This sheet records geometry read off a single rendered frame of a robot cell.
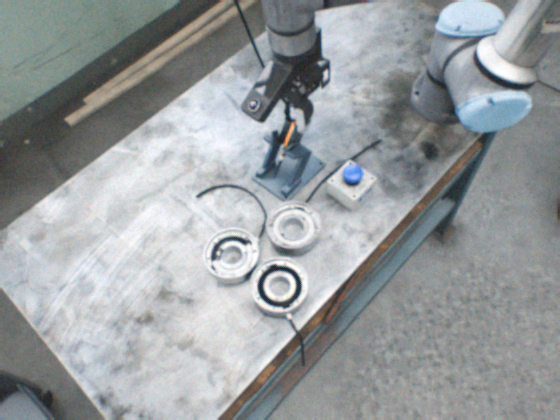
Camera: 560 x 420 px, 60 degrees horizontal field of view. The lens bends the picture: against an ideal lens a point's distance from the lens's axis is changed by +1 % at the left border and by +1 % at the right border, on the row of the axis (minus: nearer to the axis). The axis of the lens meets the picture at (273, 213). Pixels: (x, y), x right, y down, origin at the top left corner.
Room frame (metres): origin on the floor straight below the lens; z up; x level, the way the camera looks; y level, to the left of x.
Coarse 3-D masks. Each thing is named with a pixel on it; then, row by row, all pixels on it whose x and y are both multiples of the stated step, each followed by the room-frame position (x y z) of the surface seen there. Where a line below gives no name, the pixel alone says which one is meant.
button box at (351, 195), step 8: (336, 176) 0.54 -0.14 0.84; (368, 176) 0.53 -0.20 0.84; (328, 184) 0.53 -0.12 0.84; (336, 184) 0.52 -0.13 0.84; (344, 184) 0.52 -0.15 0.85; (352, 184) 0.51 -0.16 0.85; (360, 184) 0.51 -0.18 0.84; (368, 184) 0.51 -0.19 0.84; (328, 192) 0.53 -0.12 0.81; (336, 192) 0.51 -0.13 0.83; (344, 192) 0.50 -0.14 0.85; (352, 192) 0.50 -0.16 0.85; (360, 192) 0.49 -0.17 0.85; (368, 192) 0.51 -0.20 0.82; (336, 200) 0.51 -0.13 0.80; (344, 200) 0.50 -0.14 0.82; (352, 200) 0.48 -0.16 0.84; (360, 200) 0.49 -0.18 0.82; (352, 208) 0.48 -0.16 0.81
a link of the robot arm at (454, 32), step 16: (448, 16) 0.74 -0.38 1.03; (464, 16) 0.73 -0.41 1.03; (480, 16) 0.72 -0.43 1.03; (496, 16) 0.71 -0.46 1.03; (448, 32) 0.71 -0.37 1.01; (464, 32) 0.69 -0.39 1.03; (480, 32) 0.68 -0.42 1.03; (496, 32) 0.68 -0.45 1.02; (432, 48) 0.75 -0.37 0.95; (448, 48) 0.69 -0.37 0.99; (464, 48) 0.67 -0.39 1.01; (432, 64) 0.73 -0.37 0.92
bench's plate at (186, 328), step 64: (384, 0) 1.11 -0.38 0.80; (256, 64) 0.94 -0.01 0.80; (320, 64) 0.91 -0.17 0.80; (384, 64) 0.87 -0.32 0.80; (192, 128) 0.76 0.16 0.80; (256, 128) 0.73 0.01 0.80; (320, 128) 0.71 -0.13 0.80; (384, 128) 0.68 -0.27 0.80; (448, 128) 0.65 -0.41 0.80; (64, 192) 0.63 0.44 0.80; (128, 192) 0.61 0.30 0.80; (192, 192) 0.58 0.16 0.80; (256, 192) 0.56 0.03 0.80; (320, 192) 0.54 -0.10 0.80; (384, 192) 0.51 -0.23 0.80; (0, 256) 0.49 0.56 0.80; (64, 256) 0.47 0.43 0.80; (128, 256) 0.45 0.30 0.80; (192, 256) 0.43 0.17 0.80; (320, 256) 0.39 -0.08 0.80; (64, 320) 0.34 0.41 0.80; (128, 320) 0.32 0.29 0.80; (192, 320) 0.30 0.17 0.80; (256, 320) 0.28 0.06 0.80; (128, 384) 0.21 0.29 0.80; (192, 384) 0.19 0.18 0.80
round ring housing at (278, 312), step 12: (264, 264) 0.38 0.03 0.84; (288, 264) 0.37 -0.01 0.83; (252, 276) 0.35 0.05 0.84; (276, 276) 0.35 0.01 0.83; (288, 276) 0.35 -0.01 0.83; (252, 288) 0.33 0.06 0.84; (264, 288) 0.33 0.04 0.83; (276, 300) 0.31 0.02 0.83; (300, 300) 0.30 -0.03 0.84; (264, 312) 0.29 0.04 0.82; (276, 312) 0.28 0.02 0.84; (288, 312) 0.28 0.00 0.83
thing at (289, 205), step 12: (288, 204) 0.50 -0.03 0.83; (300, 204) 0.49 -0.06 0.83; (276, 216) 0.48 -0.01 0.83; (288, 216) 0.47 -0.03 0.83; (300, 216) 0.47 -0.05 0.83; (312, 216) 0.47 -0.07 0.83; (276, 240) 0.43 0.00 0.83; (312, 240) 0.41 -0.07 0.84; (288, 252) 0.40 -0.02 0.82; (300, 252) 0.40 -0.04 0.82
